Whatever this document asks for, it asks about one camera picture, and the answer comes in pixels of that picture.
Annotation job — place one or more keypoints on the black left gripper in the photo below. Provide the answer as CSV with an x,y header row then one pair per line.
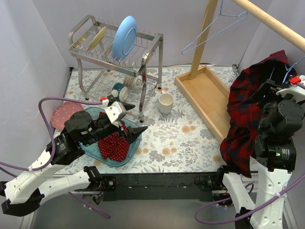
x,y
122,121

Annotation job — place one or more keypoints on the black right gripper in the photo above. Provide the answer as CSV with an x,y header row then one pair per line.
x,y
266,87

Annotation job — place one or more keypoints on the red polka dot cloth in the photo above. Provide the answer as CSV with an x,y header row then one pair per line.
x,y
114,148

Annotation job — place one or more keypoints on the red plaid skirt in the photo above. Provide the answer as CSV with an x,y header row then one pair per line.
x,y
238,147

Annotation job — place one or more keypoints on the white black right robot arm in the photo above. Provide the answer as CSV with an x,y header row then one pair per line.
x,y
275,155

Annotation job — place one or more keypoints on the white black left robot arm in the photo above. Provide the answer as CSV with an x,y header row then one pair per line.
x,y
25,193

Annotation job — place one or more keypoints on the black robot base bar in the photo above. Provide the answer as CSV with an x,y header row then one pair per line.
x,y
159,186

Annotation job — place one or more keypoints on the patterned cup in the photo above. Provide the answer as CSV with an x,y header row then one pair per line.
x,y
130,81

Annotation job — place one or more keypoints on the white ceramic mug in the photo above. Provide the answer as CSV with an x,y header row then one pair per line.
x,y
166,101

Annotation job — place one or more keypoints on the clear blue glass tray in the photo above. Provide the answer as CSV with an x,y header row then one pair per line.
x,y
94,152

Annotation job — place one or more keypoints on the floral tablecloth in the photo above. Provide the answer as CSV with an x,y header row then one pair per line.
x,y
177,142

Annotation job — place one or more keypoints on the steel dish rack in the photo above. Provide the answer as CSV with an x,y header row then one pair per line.
x,y
91,40

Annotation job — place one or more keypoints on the pink polka dot plate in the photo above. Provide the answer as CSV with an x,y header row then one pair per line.
x,y
63,112

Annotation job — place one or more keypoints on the light blue plate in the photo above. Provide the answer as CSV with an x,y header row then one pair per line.
x,y
125,38

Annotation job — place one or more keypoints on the cream yellow plate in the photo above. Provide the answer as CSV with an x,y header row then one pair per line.
x,y
95,41

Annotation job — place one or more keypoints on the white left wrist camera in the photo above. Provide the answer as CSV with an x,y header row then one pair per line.
x,y
115,113

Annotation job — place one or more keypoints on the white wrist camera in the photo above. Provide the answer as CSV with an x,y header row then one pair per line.
x,y
296,87
115,113

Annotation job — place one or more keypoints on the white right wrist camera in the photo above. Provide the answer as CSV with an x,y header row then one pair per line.
x,y
296,87

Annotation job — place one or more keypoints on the wooden clothes rack frame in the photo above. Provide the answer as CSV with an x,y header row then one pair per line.
x,y
205,92

